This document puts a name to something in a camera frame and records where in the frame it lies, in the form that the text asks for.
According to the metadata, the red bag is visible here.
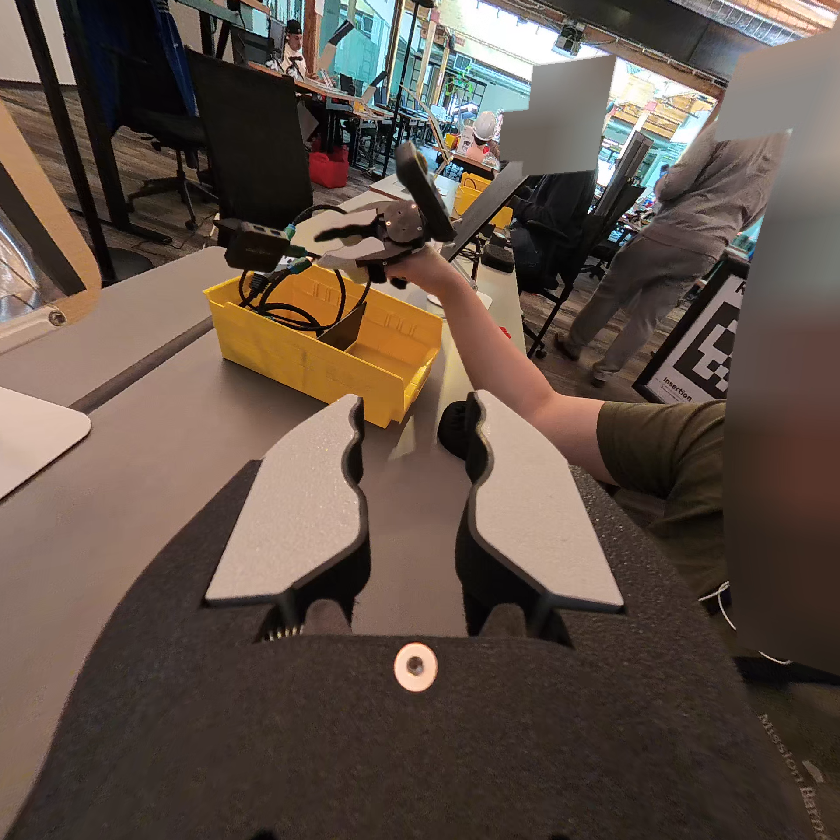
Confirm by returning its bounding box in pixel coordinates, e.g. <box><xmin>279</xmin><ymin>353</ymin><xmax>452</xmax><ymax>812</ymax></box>
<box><xmin>308</xmin><ymin>146</ymin><xmax>350</xmax><ymax>189</ymax></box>

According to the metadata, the yellow plastic bin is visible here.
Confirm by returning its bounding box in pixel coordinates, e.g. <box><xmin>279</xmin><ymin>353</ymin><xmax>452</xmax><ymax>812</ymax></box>
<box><xmin>455</xmin><ymin>172</ymin><xmax>514</xmax><ymax>231</ymax></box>
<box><xmin>203</xmin><ymin>274</ymin><xmax>445</xmax><ymax>429</ymax></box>

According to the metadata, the black office chair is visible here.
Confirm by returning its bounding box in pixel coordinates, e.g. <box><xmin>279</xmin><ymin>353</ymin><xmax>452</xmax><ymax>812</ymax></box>
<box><xmin>187</xmin><ymin>49</ymin><xmax>315</xmax><ymax>237</ymax></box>
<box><xmin>518</xmin><ymin>184</ymin><xmax>647</xmax><ymax>358</ymax></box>
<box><xmin>125</xmin><ymin>108</ymin><xmax>221</xmax><ymax>231</ymax></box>

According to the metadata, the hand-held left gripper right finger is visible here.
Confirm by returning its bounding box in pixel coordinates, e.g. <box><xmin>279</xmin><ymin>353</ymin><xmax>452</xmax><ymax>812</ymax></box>
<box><xmin>463</xmin><ymin>390</ymin><xmax>626</xmax><ymax>614</ymax></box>

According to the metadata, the black tilted panel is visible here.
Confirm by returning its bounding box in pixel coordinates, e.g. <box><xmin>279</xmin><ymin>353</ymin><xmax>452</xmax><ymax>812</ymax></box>
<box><xmin>440</xmin><ymin>161</ymin><xmax>526</xmax><ymax>263</ymax></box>

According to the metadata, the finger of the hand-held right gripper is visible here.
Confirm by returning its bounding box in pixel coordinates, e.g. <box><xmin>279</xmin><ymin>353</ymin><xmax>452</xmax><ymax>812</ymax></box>
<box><xmin>317</xmin><ymin>241</ymin><xmax>395</xmax><ymax>271</ymax></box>
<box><xmin>314</xmin><ymin>209</ymin><xmax>385</xmax><ymax>247</ymax></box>

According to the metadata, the person's right hand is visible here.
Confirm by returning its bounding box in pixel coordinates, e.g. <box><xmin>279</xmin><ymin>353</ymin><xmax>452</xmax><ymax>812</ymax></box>
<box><xmin>392</xmin><ymin>246</ymin><xmax>460</xmax><ymax>295</ymax></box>

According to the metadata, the black board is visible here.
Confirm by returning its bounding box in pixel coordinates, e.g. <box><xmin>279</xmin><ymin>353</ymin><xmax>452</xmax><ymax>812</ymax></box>
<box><xmin>0</xmin><ymin>161</ymin><xmax>86</xmax><ymax>296</ymax></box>

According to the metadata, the black metal frame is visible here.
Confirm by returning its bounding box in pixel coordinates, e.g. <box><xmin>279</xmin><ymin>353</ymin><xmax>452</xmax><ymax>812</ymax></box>
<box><xmin>13</xmin><ymin>0</ymin><xmax>175</xmax><ymax>286</ymax></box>

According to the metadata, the framed black and white poster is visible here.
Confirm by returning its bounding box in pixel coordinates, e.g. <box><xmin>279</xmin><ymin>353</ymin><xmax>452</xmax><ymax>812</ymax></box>
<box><xmin>633</xmin><ymin>252</ymin><xmax>752</xmax><ymax>404</ymax></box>

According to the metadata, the person's olive green shirt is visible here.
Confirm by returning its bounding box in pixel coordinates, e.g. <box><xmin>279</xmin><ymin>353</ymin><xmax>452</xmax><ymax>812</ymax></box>
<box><xmin>596</xmin><ymin>399</ymin><xmax>729</xmax><ymax>598</ymax></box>

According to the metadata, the black bin divider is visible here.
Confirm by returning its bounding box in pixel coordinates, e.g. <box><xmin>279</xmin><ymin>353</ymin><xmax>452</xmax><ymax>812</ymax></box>
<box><xmin>317</xmin><ymin>303</ymin><xmax>370</xmax><ymax>349</ymax></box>

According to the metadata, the person's right forearm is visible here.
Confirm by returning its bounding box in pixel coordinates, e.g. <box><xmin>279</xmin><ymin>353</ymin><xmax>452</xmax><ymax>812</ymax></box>
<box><xmin>420</xmin><ymin>252</ymin><xmax>621</xmax><ymax>490</ymax></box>

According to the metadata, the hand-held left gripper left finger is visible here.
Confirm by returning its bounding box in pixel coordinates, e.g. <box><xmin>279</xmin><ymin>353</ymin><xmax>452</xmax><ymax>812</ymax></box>
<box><xmin>205</xmin><ymin>394</ymin><xmax>370</xmax><ymax>611</ymax></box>

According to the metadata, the black adapter hub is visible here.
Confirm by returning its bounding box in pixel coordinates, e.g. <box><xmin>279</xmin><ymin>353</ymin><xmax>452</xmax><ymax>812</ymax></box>
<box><xmin>223</xmin><ymin>222</ymin><xmax>291</xmax><ymax>270</ymax></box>

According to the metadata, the white stand base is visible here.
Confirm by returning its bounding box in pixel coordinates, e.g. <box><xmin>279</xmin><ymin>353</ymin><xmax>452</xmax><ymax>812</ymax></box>
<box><xmin>0</xmin><ymin>386</ymin><xmax>91</xmax><ymax>501</ymax></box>

